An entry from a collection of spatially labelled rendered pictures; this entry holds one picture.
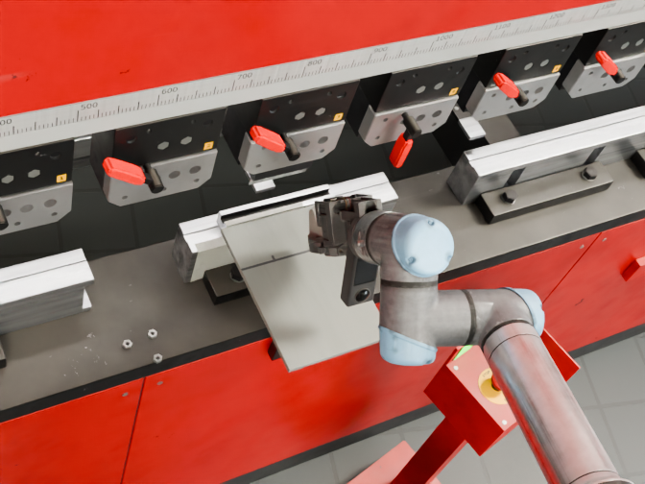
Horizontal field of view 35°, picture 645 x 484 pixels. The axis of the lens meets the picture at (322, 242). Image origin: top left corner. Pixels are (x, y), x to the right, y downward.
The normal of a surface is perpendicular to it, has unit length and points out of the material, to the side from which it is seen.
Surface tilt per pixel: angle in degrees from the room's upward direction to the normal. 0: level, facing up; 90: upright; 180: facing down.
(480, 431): 90
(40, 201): 90
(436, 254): 39
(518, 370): 48
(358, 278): 70
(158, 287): 0
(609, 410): 0
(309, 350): 0
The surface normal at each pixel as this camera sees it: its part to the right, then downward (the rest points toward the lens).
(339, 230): 0.42, 0.09
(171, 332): 0.24, -0.54
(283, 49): 0.43, 0.80
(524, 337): 0.09, -0.78
